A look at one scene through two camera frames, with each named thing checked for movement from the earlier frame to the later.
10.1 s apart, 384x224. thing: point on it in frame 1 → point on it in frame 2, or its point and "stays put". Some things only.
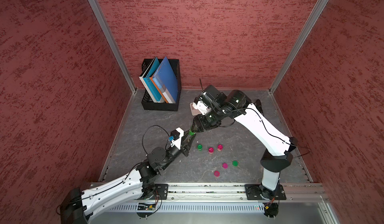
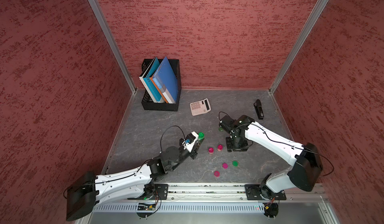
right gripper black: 202,122 → 229,146
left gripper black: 186,146 → 193,152
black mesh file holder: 148,102 stays put
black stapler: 258,105 stays put
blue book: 166,77 stays put
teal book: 154,66 stays put
